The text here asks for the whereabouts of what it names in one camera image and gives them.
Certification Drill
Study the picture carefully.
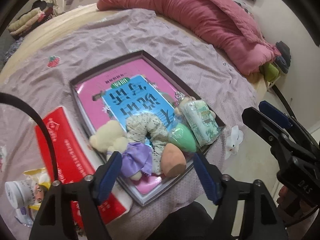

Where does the cream bear purple dress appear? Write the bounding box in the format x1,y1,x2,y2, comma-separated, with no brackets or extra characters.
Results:
89,120,152,181

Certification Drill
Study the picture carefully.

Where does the orange makeup sponge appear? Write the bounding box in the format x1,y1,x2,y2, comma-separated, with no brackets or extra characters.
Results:
161,143,187,178

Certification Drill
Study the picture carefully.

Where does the green makeup sponge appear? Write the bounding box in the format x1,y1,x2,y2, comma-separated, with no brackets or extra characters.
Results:
168,123,197,153

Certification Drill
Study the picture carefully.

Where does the floral cream scrunchie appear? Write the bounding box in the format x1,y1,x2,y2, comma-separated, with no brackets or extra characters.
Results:
126,113,169,175

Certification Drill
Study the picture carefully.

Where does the yellow snack packet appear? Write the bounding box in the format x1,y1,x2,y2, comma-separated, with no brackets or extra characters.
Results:
23,167,51,211

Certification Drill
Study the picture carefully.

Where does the green tissue pack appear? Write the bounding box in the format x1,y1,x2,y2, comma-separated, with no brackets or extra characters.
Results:
181,100,222,147

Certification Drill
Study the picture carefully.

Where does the small teddy bear pink dress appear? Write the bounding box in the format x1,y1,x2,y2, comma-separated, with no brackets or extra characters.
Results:
174,96,216,122

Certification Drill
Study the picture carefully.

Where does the red tissue box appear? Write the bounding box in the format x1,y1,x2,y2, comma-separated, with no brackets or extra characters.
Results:
43,106,133,224

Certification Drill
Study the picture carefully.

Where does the green pillow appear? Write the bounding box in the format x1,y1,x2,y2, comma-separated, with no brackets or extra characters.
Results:
259,63,279,82

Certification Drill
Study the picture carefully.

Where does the dark shallow box tray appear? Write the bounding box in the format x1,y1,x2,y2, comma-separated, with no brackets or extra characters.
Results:
69,50,226,207

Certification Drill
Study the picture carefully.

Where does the pink and blue book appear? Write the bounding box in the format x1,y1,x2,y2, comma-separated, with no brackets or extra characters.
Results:
74,58,201,196

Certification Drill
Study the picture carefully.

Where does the pink quilted duvet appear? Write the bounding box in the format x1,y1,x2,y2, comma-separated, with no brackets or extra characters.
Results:
97,0,280,75

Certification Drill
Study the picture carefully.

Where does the mauve embroidered bed sheet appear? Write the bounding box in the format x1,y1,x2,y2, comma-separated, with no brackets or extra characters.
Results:
1,9,258,239

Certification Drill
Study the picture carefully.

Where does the beige mattress cover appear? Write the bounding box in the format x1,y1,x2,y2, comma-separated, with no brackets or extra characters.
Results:
1,4,268,100

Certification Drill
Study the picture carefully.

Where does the stack of folded blankets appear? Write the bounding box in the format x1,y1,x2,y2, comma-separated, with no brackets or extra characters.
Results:
7,7,53,38

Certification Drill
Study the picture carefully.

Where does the black cable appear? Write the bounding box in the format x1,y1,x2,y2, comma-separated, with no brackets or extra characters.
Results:
0,92,60,182

